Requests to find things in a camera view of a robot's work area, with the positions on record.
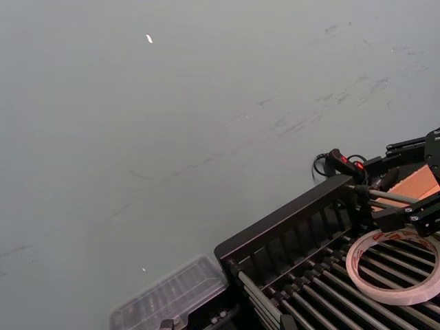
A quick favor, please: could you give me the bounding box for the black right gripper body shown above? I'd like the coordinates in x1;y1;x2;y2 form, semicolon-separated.
424;129;440;179

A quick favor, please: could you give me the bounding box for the roll of white tape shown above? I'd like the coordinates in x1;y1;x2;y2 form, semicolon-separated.
345;229;440;307

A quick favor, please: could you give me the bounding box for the clear plastic case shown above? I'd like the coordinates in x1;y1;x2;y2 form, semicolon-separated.
109;253;230;330

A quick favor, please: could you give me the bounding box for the shallow brown cardboard tray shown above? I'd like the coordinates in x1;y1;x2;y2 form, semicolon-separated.
369;164;440;210

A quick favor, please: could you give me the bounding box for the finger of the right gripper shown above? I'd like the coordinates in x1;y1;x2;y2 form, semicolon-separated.
363;135;430;173
372;194;440;239

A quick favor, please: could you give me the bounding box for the black rack with steel bars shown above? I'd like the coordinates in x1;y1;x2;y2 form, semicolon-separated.
213;173;440;330

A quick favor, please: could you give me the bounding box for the black corded tool red switch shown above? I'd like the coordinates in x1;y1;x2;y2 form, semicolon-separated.
311;148;402;190

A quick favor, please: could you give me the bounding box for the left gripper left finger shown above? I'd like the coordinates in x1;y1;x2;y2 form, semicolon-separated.
158;318;188;330

